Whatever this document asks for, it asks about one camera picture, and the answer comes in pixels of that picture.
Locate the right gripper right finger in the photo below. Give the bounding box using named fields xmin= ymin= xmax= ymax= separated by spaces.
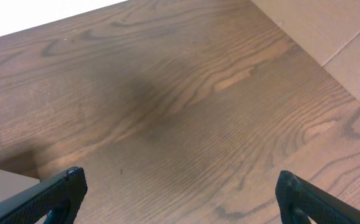
xmin=275 ymin=170 xmax=360 ymax=224

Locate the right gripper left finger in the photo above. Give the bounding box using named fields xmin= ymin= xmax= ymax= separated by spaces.
xmin=0 ymin=167 xmax=88 ymax=224

